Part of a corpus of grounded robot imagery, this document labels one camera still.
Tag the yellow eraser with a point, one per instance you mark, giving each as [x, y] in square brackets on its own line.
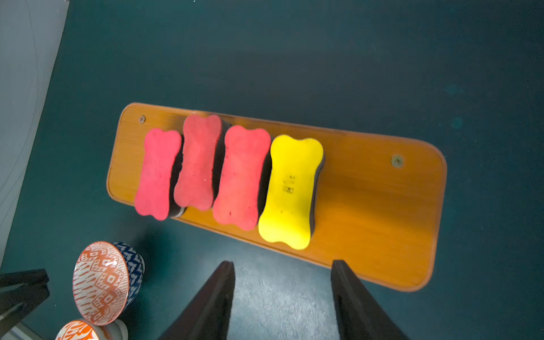
[288, 215]

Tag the orange floral bowl near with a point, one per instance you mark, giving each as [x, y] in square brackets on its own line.
[82, 329]

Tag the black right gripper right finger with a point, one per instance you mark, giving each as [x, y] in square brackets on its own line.
[358, 314]

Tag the orange patterned bowl far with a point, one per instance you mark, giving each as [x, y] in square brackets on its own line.
[106, 280]

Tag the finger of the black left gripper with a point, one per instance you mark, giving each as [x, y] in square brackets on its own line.
[21, 293]

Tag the red eraser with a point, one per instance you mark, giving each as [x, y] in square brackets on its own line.
[161, 149]
[194, 187]
[237, 202]

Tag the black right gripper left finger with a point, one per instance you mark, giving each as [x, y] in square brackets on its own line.
[207, 316]

